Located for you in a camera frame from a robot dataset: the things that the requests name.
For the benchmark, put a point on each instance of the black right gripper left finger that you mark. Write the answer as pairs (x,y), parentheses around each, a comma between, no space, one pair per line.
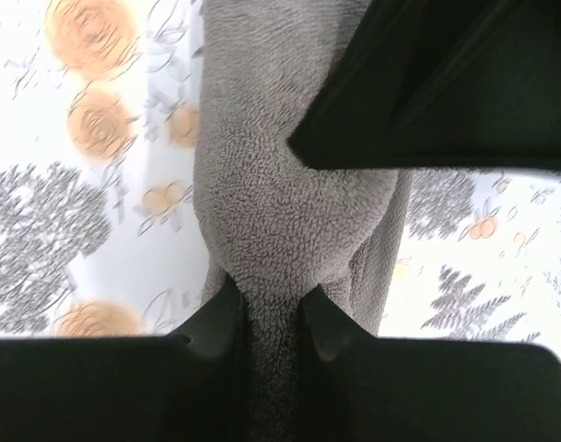
(187,385)

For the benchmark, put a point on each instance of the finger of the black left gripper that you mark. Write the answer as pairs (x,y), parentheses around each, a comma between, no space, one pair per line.
(454,84)

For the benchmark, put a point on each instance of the floral patterned table mat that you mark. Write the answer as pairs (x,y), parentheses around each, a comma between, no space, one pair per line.
(97,232)

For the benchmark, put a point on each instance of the grey terry towel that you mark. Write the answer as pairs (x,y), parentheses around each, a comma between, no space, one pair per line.
(276,227)

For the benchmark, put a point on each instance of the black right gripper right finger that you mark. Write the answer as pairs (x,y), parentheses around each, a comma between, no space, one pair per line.
(357,387)

